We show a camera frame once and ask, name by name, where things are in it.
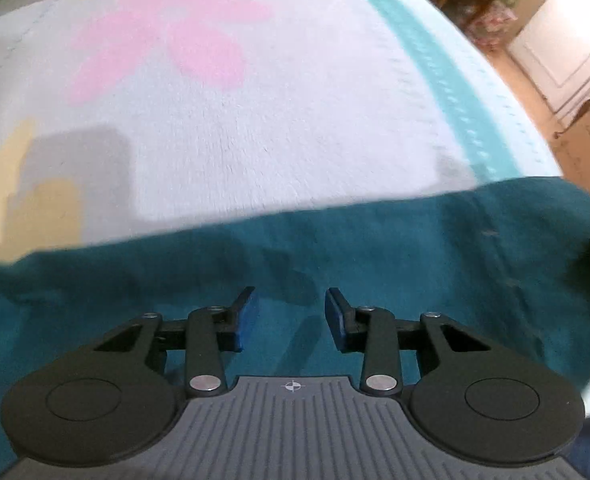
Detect teal pants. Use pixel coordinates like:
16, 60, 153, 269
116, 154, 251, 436
0, 178, 590, 472

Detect floral white bedsheet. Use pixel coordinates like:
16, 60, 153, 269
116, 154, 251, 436
0, 0, 563, 264

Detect white cabinet door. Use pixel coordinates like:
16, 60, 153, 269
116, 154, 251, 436
508, 0, 590, 125

